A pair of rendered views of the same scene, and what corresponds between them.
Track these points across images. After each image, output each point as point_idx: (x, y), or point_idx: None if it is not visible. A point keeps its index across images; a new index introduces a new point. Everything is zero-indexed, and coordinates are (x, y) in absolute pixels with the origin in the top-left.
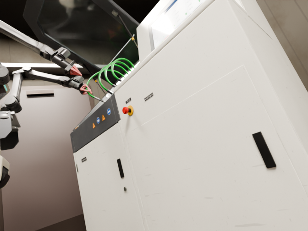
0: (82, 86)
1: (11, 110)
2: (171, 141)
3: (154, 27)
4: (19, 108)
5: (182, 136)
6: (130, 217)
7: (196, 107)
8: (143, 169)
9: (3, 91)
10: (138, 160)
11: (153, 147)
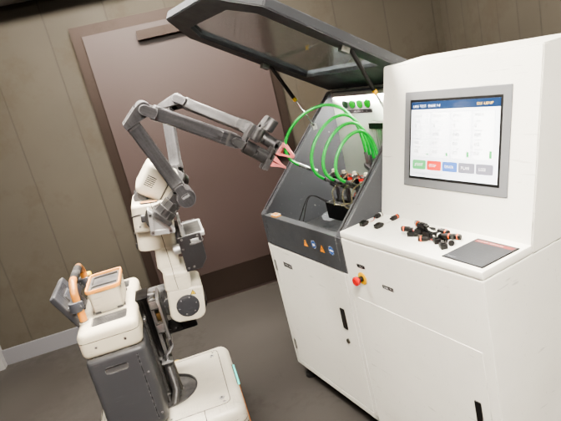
0: (278, 149)
1: None
2: (406, 347)
3: (415, 114)
4: (186, 183)
5: (417, 352)
6: (353, 367)
7: (436, 344)
8: (372, 342)
9: None
10: (367, 330)
11: (386, 335)
